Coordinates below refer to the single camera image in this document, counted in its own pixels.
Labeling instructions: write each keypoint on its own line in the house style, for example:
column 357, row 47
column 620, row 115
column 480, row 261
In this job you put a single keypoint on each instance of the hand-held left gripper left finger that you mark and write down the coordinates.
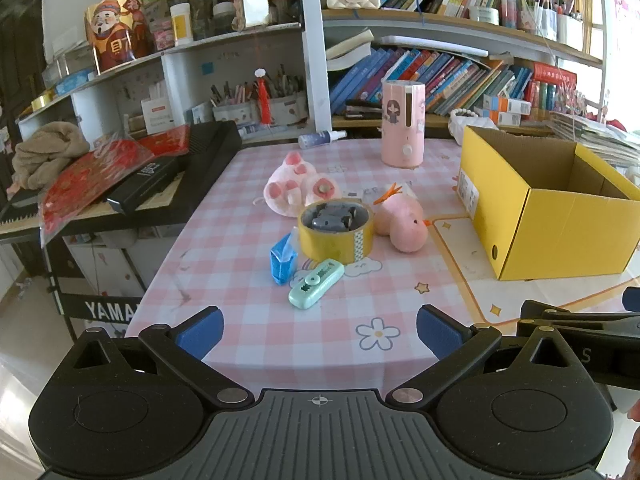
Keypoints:
column 202, row 332

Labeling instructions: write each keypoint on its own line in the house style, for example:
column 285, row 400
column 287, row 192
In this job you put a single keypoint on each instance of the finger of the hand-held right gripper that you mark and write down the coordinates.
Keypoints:
column 632, row 299
column 590, row 322

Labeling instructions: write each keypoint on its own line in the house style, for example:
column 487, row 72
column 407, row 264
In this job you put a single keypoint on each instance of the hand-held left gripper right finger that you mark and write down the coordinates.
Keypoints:
column 437, row 332

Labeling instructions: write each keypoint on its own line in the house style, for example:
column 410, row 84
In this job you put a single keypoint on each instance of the yellow cardboard box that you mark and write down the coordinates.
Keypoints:
column 560, row 230

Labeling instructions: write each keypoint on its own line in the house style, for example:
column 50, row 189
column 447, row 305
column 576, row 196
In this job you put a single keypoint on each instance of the blue packet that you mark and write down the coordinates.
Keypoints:
column 282, row 265

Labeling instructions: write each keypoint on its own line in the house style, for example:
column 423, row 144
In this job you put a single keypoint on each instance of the pink plush radish toy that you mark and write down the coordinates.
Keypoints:
column 402, row 220

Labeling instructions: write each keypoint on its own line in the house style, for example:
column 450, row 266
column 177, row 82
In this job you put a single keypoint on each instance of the mint green correction tape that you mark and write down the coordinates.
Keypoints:
column 312, row 287

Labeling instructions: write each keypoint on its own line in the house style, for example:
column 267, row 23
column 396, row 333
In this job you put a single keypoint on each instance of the yellow tape roll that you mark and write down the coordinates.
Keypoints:
column 325, row 246

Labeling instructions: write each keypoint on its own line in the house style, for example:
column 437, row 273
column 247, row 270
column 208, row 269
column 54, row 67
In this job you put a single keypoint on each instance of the grey toy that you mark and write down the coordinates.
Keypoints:
column 325, row 220

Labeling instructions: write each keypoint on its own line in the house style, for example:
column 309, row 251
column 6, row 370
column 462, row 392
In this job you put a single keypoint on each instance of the person's right hand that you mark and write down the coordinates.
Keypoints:
column 635, row 440

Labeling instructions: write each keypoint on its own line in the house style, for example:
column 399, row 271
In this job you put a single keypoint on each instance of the pink checked tablecloth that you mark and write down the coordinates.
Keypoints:
column 240, row 270

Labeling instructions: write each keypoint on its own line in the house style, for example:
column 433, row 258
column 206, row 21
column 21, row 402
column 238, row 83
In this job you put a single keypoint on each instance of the cream desk mat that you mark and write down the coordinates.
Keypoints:
column 465, row 265

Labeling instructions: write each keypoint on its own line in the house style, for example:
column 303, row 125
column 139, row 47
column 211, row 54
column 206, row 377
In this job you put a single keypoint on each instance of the black keyboard stand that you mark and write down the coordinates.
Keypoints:
column 105, row 310

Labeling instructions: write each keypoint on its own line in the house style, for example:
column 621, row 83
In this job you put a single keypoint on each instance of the white cabinet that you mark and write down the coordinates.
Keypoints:
column 100, row 265

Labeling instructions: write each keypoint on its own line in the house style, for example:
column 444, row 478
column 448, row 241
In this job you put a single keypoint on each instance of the long black box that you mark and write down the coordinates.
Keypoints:
column 145, row 180

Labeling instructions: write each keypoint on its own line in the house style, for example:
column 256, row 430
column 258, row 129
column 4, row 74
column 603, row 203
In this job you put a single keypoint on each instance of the stack of papers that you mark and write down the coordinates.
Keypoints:
column 595, row 137

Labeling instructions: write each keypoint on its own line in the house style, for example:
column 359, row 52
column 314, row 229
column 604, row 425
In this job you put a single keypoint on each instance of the pink plush paw toy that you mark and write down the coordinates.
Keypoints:
column 287, row 185

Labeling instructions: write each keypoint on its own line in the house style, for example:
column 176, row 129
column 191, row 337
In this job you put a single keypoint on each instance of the black electronic keyboard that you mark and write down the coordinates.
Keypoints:
column 210, row 160

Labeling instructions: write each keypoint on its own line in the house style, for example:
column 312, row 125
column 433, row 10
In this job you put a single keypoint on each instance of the red patterned plastic packet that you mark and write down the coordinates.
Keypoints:
column 85, row 180

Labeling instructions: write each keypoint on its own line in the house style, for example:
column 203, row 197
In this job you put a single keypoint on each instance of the pink cylindrical humidifier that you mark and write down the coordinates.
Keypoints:
column 400, row 135

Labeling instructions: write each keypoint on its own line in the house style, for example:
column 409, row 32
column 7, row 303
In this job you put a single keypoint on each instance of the white plastic bag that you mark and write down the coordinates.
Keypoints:
column 457, row 127

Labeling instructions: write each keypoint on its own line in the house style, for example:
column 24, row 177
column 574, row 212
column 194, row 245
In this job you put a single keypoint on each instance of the white card box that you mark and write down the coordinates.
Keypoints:
column 156, row 115

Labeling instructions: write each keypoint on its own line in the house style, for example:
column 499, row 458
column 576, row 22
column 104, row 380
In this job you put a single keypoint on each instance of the small spray bottle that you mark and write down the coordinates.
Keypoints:
column 315, row 138

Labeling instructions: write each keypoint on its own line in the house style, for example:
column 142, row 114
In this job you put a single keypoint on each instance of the small medicine boxes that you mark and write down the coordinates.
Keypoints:
column 505, row 107

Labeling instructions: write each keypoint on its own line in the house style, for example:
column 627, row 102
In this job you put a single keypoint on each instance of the red book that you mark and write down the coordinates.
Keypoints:
column 555, row 74

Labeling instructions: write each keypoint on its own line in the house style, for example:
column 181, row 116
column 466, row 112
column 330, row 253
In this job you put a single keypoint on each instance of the beige towel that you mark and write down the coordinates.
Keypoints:
column 45, row 150

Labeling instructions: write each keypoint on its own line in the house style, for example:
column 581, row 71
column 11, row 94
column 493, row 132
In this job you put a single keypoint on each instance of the row of leaning books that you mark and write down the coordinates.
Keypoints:
column 430, row 80

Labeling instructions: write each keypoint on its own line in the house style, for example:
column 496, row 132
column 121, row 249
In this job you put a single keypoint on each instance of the white shelf unit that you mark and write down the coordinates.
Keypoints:
column 185, row 65

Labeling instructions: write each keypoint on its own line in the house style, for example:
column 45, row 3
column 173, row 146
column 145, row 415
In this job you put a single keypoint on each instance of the blue tissue pack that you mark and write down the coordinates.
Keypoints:
column 75, row 82

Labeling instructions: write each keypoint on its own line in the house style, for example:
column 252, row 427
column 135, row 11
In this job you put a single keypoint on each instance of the gold box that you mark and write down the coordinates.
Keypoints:
column 42, row 100

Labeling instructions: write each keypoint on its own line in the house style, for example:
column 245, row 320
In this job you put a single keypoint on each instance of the cups of pens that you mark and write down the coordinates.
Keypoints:
column 550, row 20

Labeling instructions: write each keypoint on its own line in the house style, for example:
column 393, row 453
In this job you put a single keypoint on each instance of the stacked beige books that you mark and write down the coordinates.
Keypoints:
column 350, row 50

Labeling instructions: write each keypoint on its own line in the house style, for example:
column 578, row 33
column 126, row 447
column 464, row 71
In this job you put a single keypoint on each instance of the wooden bookshelf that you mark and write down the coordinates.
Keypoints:
column 450, row 25

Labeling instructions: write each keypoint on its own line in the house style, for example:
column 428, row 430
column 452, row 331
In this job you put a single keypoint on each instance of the white bottle yellow label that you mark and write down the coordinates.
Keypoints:
column 181, row 25

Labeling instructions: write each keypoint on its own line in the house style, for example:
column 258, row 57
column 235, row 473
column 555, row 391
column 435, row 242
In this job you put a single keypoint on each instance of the fortune god paper figure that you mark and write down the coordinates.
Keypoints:
column 112, row 35

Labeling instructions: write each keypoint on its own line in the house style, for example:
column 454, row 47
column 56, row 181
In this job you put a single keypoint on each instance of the dark jar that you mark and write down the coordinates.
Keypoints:
column 223, row 20

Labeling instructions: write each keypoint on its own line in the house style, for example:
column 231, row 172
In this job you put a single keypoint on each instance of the tall clear bottle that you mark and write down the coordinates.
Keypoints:
column 508, row 5

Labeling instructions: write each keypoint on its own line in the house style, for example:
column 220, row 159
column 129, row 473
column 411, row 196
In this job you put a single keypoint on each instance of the white jar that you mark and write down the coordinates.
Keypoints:
column 484, row 16

